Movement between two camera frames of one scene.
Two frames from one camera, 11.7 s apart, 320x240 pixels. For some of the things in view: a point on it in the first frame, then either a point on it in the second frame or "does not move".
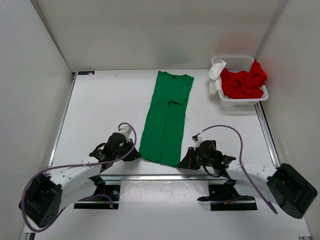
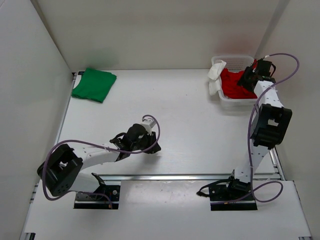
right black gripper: (188, 162) -> (249, 73)
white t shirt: (215, 83) does not move
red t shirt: (243, 84) does not move
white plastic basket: (237, 64) does not move
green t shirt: (162, 133) -> (93, 85)
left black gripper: (133, 155) -> (151, 138)
